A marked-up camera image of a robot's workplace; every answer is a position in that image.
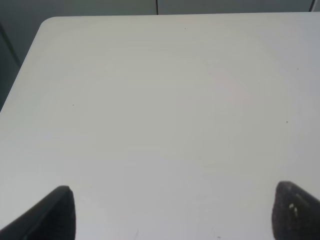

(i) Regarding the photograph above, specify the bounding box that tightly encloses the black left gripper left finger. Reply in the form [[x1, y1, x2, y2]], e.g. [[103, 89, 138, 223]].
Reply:
[[0, 185, 76, 240]]

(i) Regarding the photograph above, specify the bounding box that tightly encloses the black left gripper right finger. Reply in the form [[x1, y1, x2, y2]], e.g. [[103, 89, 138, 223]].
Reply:
[[271, 181, 320, 240]]

